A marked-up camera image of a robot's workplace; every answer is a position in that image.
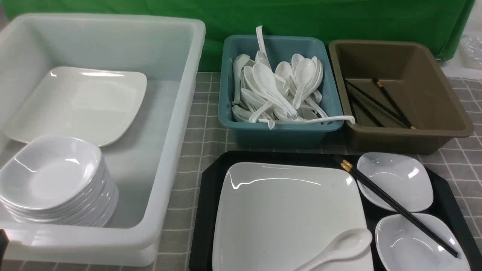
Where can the large white square plate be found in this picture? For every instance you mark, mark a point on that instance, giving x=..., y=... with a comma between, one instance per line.
x=274, y=217

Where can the black chopsticks gold band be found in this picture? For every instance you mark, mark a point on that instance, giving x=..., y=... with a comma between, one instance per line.
x=349, y=168

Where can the small white bowl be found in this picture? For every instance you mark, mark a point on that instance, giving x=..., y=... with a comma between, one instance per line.
x=401, y=246
x=403, y=178

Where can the white square plate in bin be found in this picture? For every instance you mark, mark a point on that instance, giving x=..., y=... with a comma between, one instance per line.
x=89, y=104

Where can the long white spoon on rim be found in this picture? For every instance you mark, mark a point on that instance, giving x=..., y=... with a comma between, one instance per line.
x=300, y=121

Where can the large translucent white bin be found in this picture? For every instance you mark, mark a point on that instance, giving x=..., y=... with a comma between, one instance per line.
x=142, y=160

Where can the black chopstick gold tip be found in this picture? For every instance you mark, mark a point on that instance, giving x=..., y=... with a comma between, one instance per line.
x=393, y=103

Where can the brown plastic bin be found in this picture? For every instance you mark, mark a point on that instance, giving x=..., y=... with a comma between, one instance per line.
x=413, y=78

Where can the stack of white bowls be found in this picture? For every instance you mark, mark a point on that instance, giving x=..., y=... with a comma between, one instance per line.
x=59, y=180

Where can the black serving tray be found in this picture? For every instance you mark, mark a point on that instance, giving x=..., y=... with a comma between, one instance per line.
x=445, y=206

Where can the grey checked tablecloth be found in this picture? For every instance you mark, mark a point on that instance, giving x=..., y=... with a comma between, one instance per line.
x=458, y=162

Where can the green backdrop cloth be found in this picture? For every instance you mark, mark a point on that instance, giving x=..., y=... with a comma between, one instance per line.
x=437, y=24

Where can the clear plastic bag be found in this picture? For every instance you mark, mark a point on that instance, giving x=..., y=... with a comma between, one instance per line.
x=471, y=51

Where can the upright white spoon handle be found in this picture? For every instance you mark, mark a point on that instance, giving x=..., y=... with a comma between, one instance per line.
x=261, y=55

